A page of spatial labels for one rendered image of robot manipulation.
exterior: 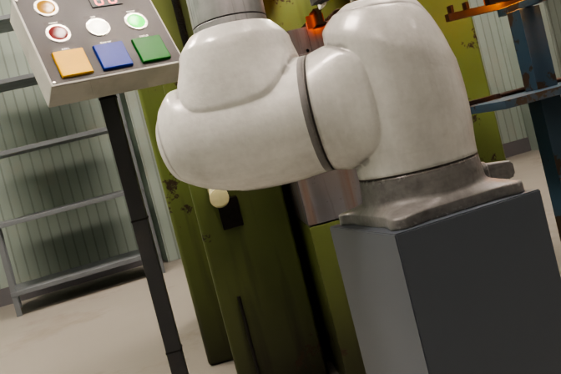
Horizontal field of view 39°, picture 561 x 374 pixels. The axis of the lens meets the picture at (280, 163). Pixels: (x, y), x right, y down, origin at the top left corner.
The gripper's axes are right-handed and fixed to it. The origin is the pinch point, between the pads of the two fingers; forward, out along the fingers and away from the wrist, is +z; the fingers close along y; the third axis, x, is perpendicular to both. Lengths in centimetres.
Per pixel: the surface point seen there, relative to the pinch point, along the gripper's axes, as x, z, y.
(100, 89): -6, 14, -58
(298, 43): -4.9, 35.0, -5.8
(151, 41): 2.9, 20.0, -43.4
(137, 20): 9, 23, -46
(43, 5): 17, 19, -66
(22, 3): 19, 18, -71
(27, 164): -9, 392, -160
